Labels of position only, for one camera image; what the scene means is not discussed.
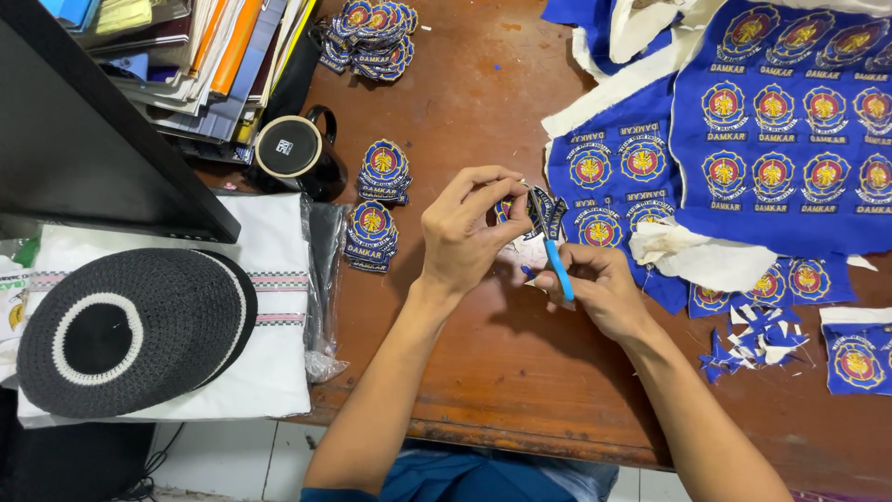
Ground black mug with lid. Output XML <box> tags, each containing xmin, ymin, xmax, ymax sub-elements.
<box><xmin>251</xmin><ymin>105</ymin><xmax>348</xmax><ymax>204</ymax></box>

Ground narrow blue embroidered fabric strip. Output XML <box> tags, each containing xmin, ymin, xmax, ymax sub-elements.
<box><xmin>688</xmin><ymin>254</ymin><xmax>859</xmax><ymax>319</ymax></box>

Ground person's left hand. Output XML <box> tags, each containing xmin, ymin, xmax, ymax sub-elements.
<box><xmin>418</xmin><ymin>166</ymin><xmax>535</xmax><ymax>295</ymax></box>

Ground single blue embroidered patch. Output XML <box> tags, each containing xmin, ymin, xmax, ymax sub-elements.
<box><xmin>493</xmin><ymin>185</ymin><xmax>570</xmax><ymax>242</ymax></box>

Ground blue handled scissors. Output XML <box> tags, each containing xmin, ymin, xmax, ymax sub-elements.
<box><xmin>519</xmin><ymin>180</ymin><xmax>577</xmax><ymax>303</ymax></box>

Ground blue fabric sheet partly cut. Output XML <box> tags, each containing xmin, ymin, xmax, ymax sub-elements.
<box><xmin>542</xmin><ymin>73</ymin><xmax>692</xmax><ymax>316</ymax></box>

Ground black monitor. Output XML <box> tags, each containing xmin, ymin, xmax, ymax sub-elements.
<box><xmin>0</xmin><ymin>13</ymin><xmax>242</xmax><ymax>245</ymax></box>

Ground plastic packet with yellow print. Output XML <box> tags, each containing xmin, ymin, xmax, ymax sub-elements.
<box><xmin>0</xmin><ymin>236</ymin><xmax>41</xmax><ymax>363</ymax></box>

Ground person's right hand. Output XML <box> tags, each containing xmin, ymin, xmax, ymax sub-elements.
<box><xmin>533</xmin><ymin>244</ymin><xmax>650</xmax><ymax>344</ymax></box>

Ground stack of books and folders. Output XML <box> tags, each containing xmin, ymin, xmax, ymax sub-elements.
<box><xmin>38</xmin><ymin>0</ymin><xmax>323</xmax><ymax>166</ymax></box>

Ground plain blue and white fabric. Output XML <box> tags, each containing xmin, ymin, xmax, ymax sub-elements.
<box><xmin>541</xmin><ymin>0</ymin><xmax>705</xmax><ymax>79</ymax></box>

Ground big heap of cut patches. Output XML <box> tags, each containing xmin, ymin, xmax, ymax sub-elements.
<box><xmin>318</xmin><ymin>0</ymin><xmax>420</xmax><ymax>82</ymax></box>

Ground small blue fabric piece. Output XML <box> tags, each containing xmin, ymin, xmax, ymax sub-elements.
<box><xmin>821</xmin><ymin>322</ymin><xmax>892</xmax><ymax>397</ymax></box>

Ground white folded cloth in plastic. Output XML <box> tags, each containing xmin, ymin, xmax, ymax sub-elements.
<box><xmin>15</xmin><ymin>192</ymin><xmax>351</xmax><ymax>428</ymax></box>

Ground short stack of cut patches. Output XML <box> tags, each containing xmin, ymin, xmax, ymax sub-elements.
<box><xmin>343</xmin><ymin>201</ymin><xmax>400</xmax><ymax>273</ymax></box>

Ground large blue embroidered fabric sheet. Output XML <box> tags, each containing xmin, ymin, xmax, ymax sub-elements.
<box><xmin>668</xmin><ymin>0</ymin><xmax>892</xmax><ymax>258</ymax></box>

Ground heap of blue white scraps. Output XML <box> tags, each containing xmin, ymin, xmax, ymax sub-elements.
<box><xmin>698</xmin><ymin>303</ymin><xmax>813</xmax><ymax>385</ymax></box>

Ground black knitted cap white ring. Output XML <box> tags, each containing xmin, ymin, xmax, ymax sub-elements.
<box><xmin>15</xmin><ymin>247</ymin><xmax>259</xmax><ymax>420</ymax></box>

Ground tall stack of cut patches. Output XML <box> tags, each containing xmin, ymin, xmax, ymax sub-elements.
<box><xmin>357</xmin><ymin>139</ymin><xmax>414</xmax><ymax>205</ymax></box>

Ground black cable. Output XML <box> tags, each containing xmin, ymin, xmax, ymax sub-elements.
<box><xmin>108</xmin><ymin>421</ymin><xmax>187</xmax><ymax>502</ymax></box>

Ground white crumpled backing fabric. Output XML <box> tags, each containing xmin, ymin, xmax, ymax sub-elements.
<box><xmin>627</xmin><ymin>216</ymin><xmax>780</xmax><ymax>294</ymax></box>

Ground person's blue clothing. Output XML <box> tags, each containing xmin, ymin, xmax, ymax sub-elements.
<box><xmin>300</xmin><ymin>439</ymin><xmax>621</xmax><ymax>502</ymax></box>

